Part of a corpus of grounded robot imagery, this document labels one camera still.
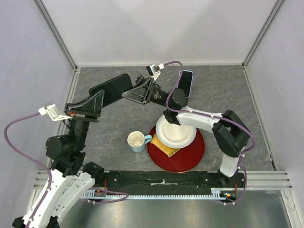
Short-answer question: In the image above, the white paper plate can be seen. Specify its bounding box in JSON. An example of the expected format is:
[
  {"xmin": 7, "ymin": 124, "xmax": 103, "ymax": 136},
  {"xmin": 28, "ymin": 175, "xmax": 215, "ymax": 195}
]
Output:
[{"xmin": 156, "ymin": 115, "xmax": 197, "ymax": 149}]

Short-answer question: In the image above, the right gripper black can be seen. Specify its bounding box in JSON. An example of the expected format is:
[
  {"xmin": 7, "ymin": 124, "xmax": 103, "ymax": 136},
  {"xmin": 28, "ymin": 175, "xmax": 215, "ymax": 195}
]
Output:
[{"xmin": 118, "ymin": 77, "xmax": 171, "ymax": 109}]

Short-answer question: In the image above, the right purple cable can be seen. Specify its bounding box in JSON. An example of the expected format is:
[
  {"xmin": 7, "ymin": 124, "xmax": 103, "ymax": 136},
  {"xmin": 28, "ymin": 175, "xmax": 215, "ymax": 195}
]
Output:
[{"xmin": 163, "ymin": 61, "xmax": 257, "ymax": 205}]

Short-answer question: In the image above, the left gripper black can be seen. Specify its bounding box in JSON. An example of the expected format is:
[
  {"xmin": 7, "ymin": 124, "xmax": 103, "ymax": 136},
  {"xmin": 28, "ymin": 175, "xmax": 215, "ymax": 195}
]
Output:
[{"xmin": 66, "ymin": 88, "xmax": 105, "ymax": 150}]

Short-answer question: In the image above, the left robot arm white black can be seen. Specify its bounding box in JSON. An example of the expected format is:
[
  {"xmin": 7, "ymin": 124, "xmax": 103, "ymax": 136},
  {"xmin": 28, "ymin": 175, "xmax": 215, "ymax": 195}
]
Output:
[{"xmin": 12, "ymin": 90, "xmax": 105, "ymax": 228}]

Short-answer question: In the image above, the red round tray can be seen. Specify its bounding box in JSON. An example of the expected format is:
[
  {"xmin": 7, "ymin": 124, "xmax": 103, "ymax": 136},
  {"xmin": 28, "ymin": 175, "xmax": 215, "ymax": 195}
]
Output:
[{"xmin": 147, "ymin": 130, "xmax": 205, "ymax": 173}]

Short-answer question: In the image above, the blue case smartphone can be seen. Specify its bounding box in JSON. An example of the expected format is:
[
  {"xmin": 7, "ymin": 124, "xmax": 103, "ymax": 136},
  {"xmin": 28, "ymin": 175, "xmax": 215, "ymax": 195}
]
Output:
[{"xmin": 177, "ymin": 70, "xmax": 194, "ymax": 98}]

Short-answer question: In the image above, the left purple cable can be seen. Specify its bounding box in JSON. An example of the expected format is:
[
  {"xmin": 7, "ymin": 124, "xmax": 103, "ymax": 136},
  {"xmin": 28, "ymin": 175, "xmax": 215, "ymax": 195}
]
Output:
[{"xmin": 4, "ymin": 112, "xmax": 130, "ymax": 226}]

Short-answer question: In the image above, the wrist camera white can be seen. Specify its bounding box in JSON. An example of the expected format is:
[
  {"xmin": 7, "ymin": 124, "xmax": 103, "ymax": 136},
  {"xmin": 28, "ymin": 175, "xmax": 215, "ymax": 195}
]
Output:
[
  {"xmin": 38, "ymin": 102, "xmax": 70, "ymax": 122},
  {"xmin": 146, "ymin": 64, "xmax": 164, "ymax": 82}
]

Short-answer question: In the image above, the purple cable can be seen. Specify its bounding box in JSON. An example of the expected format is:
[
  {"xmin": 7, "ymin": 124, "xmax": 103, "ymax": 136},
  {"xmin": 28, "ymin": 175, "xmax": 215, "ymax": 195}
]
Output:
[
  {"xmin": 163, "ymin": 61, "xmax": 257, "ymax": 205},
  {"xmin": 4, "ymin": 112, "xmax": 130, "ymax": 226}
]

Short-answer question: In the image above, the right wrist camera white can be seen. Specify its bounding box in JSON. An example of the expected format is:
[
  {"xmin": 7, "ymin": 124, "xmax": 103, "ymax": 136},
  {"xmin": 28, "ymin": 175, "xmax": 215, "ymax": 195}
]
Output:
[{"xmin": 146, "ymin": 64, "xmax": 164, "ymax": 82}]

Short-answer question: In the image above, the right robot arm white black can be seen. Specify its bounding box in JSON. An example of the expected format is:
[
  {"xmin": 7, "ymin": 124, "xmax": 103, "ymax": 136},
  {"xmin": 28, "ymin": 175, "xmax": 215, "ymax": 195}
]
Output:
[{"xmin": 122, "ymin": 76, "xmax": 252, "ymax": 187}]

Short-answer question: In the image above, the blue cable duct rail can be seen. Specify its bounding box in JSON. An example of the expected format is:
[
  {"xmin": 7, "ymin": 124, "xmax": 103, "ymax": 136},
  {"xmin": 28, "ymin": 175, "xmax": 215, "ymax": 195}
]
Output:
[{"xmin": 80, "ymin": 189, "xmax": 232, "ymax": 200}]

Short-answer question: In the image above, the black case smartphone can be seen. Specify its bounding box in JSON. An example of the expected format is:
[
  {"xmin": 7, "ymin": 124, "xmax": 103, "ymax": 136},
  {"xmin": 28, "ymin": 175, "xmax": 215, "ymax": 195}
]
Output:
[{"xmin": 89, "ymin": 74, "xmax": 133, "ymax": 107}]

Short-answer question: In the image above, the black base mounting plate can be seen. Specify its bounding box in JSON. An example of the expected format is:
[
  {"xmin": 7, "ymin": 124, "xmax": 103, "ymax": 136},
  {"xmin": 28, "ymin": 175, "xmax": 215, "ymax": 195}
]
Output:
[{"xmin": 94, "ymin": 171, "xmax": 245, "ymax": 196}]

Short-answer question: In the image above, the light blue mug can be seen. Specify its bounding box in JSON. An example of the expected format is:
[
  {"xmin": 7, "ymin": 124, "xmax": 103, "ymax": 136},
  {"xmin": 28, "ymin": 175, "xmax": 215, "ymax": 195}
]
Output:
[{"xmin": 127, "ymin": 131, "xmax": 152, "ymax": 152}]

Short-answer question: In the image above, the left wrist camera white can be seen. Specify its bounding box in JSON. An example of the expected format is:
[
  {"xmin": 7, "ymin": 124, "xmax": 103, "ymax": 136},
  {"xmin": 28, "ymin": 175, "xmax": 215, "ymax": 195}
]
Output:
[{"xmin": 38, "ymin": 102, "xmax": 70, "ymax": 122}]

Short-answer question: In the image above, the aluminium frame profile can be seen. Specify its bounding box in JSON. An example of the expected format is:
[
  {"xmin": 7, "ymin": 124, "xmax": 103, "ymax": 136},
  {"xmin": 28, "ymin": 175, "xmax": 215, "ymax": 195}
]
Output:
[{"xmin": 33, "ymin": 170, "xmax": 292, "ymax": 190}]

